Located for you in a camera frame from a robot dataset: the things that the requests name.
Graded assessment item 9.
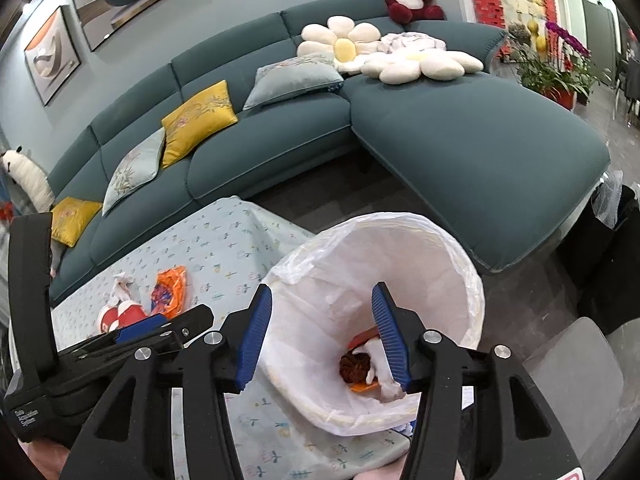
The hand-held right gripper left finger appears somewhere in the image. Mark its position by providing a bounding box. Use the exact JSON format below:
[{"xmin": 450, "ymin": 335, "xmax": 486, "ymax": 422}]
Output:
[{"xmin": 60, "ymin": 284, "xmax": 275, "ymax": 480}]

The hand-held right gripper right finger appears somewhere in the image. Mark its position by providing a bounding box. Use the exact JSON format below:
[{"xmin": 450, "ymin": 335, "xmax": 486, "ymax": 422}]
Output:
[{"xmin": 371, "ymin": 281, "xmax": 576, "ymax": 480}]

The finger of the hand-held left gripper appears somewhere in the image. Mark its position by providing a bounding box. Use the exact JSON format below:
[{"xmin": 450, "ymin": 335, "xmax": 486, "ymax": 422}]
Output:
[
  {"xmin": 55, "ymin": 314, "xmax": 170, "ymax": 362},
  {"xmin": 119, "ymin": 304, "xmax": 217, "ymax": 356}
]

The white paper tissue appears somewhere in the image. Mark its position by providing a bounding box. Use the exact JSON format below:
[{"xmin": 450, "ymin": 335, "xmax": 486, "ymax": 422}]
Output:
[{"xmin": 365, "ymin": 337, "xmax": 403, "ymax": 401}]

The white sock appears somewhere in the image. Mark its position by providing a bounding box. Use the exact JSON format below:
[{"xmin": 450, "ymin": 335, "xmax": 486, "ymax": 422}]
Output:
[{"xmin": 111, "ymin": 272, "xmax": 135, "ymax": 306}]

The pink-brown hair scrunchie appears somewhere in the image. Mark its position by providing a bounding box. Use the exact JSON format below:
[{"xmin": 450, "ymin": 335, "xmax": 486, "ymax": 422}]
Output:
[{"xmin": 340, "ymin": 350, "xmax": 376, "ymax": 383}]

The white lined trash bin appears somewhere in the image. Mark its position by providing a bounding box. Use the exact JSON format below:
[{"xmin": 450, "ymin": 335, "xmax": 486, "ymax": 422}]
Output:
[{"xmin": 262, "ymin": 212, "xmax": 487, "ymax": 436}]

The cream trash bin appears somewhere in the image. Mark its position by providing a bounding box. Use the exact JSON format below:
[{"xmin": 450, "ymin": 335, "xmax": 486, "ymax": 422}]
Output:
[{"xmin": 265, "ymin": 214, "xmax": 487, "ymax": 435}]

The yellow embroidered cushion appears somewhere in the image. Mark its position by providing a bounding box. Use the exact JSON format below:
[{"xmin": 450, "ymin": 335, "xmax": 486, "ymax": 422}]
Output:
[
  {"xmin": 50, "ymin": 197, "xmax": 103, "ymax": 248},
  {"xmin": 161, "ymin": 80, "xmax": 238, "ymax": 168}
]

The long white plush animal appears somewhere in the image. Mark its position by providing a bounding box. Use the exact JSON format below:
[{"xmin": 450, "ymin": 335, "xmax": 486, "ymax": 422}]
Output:
[{"xmin": 0, "ymin": 146, "xmax": 55, "ymax": 213}]

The grey-blue embroidered cushion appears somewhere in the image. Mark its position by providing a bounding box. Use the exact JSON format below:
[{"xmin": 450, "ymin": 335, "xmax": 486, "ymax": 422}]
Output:
[
  {"xmin": 102, "ymin": 127, "xmax": 166, "ymax": 217},
  {"xmin": 242, "ymin": 52, "xmax": 346, "ymax": 111}
]

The teal sectional sofa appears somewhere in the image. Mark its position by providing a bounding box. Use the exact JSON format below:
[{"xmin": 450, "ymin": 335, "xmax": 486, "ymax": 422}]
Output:
[{"xmin": 47, "ymin": 0, "xmax": 611, "ymax": 306}]

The black bin with clear bag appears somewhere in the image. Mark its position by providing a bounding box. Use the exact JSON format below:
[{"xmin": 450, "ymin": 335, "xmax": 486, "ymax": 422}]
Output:
[{"xmin": 552, "ymin": 185, "xmax": 640, "ymax": 336}]

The clear plastic wrap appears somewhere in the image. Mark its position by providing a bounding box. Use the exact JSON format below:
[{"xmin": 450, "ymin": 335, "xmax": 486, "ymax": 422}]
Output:
[{"xmin": 590, "ymin": 170, "xmax": 626, "ymax": 228}]

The cream flower-shaped cushion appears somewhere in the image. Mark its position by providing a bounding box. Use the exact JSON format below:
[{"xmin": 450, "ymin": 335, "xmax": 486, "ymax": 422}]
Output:
[
  {"xmin": 297, "ymin": 16, "xmax": 383, "ymax": 76},
  {"xmin": 360, "ymin": 49, "xmax": 485, "ymax": 83}
]

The pale crumpled cloth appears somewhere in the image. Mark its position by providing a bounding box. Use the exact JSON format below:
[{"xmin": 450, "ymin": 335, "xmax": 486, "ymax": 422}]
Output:
[{"xmin": 377, "ymin": 32, "xmax": 446, "ymax": 56}]

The green potted plant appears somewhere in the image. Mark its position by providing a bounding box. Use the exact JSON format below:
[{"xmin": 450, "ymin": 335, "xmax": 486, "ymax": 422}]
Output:
[{"xmin": 510, "ymin": 25, "xmax": 611, "ymax": 108}]

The yellow gourd ornament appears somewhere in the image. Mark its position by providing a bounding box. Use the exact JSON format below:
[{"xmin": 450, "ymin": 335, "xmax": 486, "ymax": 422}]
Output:
[{"xmin": 527, "ymin": 12, "xmax": 548, "ymax": 51}]

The dark chair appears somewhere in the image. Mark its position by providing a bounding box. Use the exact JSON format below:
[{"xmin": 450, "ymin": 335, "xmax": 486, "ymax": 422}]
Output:
[{"xmin": 617, "ymin": 55, "xmax": 640, "ymax": 126}]

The purple orchid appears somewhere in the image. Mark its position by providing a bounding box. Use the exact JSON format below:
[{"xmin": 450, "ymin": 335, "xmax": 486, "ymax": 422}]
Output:
[{"xmin": 545, "ymin": 21, "xmax": 591, "ymax": 58}]

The grey cabinet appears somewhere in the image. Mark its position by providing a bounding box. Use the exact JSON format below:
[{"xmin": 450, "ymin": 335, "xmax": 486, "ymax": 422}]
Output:
[{"xmin": 585, "ymin": 0, "xmax": 621, "ymax": 91}]

